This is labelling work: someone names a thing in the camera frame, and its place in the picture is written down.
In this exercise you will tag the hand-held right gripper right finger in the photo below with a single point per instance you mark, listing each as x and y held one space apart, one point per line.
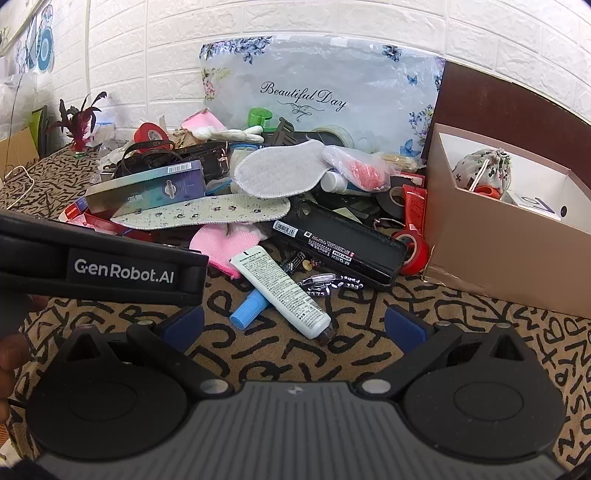
406 327

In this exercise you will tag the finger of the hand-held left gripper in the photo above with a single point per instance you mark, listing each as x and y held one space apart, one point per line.
193 279

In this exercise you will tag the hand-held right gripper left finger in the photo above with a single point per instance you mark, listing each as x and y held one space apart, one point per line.
184 325

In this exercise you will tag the floral fabric insole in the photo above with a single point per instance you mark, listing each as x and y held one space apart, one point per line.
207 210

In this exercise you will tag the brown letter-patterned cloth desktop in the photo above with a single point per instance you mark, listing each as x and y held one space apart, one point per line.
360 325

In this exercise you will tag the person's left hand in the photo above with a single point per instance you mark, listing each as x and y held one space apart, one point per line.
11 364

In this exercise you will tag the pink white knitted glove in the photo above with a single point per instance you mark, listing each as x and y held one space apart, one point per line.
217 249

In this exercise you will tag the red edged box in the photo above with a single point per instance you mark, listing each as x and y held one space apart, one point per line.
76 212

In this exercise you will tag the blue marker cap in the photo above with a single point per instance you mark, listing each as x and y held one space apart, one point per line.
247 311

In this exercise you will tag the red tape roll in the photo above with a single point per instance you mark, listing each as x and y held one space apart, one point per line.
150 133
415 254

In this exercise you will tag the white squeeze tube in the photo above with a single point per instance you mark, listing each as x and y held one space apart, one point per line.
281 295

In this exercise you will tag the silver hair clip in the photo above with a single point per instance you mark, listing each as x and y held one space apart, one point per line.
325 281

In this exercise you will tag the black pencil case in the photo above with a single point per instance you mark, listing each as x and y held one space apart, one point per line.
341 249

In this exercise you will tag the teal purple carton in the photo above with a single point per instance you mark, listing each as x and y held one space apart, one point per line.
147 184

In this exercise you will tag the brown cardboard box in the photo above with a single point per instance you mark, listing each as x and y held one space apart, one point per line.
18 152

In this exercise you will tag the beige cardboard box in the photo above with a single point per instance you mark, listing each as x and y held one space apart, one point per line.
485 249

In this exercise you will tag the red packaged cutter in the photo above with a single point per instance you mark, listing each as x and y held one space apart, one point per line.
414 205

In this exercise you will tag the black leather bag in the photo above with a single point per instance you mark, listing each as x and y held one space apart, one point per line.
184 157

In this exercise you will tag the black tape roll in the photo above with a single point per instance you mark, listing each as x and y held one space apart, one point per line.
390 201

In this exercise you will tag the green folder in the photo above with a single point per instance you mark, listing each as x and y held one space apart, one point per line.
37 129

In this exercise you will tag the white fleece insole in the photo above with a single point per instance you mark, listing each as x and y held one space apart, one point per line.
277 168

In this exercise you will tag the red feather shuttlecock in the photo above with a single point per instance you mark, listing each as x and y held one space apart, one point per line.
82 122

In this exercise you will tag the orange tape roll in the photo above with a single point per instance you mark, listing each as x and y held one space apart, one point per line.
485 190

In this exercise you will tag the pink cloth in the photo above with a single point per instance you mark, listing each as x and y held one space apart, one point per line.
203 121

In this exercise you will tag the white plastic bag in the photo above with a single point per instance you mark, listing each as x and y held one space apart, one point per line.
14 101

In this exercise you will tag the small white bottle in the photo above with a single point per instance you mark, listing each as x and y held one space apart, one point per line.
334 181

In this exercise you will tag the clear bag with pink item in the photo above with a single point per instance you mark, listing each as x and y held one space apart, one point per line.
360 168

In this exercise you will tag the black hair clip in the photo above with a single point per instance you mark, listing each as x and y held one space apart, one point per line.
279 134

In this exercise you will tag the green plastic cup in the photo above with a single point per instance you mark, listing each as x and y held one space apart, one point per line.
259 117

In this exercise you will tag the small white box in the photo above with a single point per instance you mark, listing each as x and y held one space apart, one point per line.
538 203

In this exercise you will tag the clear tape roll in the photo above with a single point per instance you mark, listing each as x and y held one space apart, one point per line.
339 136

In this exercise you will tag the floral clear plastic bag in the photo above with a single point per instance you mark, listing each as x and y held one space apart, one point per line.
323 78

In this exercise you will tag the wall poster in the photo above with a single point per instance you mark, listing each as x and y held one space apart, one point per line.
39 46

